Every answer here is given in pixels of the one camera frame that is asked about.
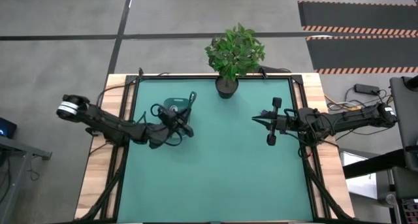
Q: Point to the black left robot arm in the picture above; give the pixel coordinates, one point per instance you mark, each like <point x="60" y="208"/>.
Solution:
<point x="104" y="122"/>

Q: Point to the green table mat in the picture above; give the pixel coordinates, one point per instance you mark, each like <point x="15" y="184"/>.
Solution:
<point x="222" y="171"/>

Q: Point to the white flat panel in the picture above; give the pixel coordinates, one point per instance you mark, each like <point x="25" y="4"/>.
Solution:
<point x="362" y="185"/>

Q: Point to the dark blue-lit device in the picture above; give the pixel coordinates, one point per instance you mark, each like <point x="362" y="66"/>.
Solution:
<point x="6" y="127"/>

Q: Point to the black orange-striped floor mat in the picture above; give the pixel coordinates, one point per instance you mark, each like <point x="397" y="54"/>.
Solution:
<point x="359" y="15"/>
<point x="362" y="52"/>

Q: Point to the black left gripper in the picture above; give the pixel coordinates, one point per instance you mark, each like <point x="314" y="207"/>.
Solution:
<point x="176" y="119"/>

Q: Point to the black aluminium rig frame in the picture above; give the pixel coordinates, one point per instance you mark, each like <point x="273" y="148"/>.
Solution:
<point x="121" y="171"/>

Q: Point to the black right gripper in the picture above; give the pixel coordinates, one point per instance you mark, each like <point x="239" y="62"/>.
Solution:
<point x="276" y="122"/>

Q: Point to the black power adapter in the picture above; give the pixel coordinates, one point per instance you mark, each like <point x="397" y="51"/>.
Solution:
<point x="367" y="89"/>

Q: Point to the black metal beam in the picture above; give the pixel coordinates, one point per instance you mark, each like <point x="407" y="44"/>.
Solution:
<point x="372" y="163"/>

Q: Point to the grey metal desk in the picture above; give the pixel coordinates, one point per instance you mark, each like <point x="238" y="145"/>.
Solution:
<point x="16" y="158"/>

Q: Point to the control box with buttons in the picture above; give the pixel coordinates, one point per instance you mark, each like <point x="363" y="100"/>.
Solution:
<point x="409" y="212"/>

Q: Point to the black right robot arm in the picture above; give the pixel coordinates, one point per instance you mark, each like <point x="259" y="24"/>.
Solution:
<point x="346" y="119"/>

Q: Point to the potted green leafy plant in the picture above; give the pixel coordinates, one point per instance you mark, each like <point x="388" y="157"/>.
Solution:
<point x="233" y="54"/>

